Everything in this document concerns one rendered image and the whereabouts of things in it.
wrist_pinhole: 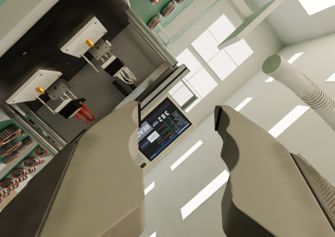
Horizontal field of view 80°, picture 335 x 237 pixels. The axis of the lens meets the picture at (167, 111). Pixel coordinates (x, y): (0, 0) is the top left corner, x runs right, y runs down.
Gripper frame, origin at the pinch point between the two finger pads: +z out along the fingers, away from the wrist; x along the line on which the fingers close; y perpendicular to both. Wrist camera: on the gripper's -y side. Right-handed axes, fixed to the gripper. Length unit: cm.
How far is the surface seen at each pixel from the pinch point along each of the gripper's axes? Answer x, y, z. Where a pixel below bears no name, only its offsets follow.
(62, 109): -40, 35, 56
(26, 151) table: -124, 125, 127
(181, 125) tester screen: 7, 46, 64
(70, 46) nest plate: -31, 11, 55
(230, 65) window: 227, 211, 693
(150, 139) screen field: -6, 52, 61
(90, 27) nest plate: -25, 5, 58
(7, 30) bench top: -36, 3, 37
